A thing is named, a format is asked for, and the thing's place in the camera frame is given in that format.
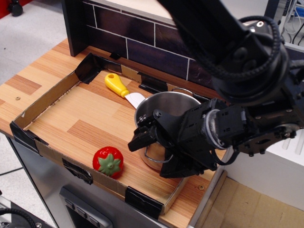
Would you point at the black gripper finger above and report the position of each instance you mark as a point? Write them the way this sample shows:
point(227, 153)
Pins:
point(148, 131)
point(185, 165)

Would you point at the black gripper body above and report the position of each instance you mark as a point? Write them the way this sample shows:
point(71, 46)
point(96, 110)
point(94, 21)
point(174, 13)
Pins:
point(209, 127)

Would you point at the stainless steel pot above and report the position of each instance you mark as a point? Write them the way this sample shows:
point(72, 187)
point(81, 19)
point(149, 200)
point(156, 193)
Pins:
point(175, 103)

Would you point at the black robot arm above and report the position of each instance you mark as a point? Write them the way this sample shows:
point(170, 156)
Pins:
point(261, 98)

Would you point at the cardboard fence with black tape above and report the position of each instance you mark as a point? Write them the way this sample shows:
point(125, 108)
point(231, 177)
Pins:
point(78, 116)

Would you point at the red toy strawberry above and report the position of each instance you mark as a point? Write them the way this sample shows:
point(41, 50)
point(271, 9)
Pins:
point(108, 161)

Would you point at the white toy sink drainboard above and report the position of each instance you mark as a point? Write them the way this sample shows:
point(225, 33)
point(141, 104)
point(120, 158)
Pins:
point(279, 173)

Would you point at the grey oven control panel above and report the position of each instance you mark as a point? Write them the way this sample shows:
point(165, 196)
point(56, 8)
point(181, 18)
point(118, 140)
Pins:
point(82, 214)

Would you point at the light wooden shelf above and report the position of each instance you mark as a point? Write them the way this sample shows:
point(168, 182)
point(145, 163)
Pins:
point(149, 9)

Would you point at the black caster wheel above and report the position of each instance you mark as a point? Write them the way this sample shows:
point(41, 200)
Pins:
point(15, 8)

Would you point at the yellow handled toy knife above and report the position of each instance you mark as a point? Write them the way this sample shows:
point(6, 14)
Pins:
point(114, 83)

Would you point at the dark grey left post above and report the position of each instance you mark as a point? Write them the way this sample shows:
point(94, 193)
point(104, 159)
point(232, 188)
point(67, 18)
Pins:
point(75, 22)

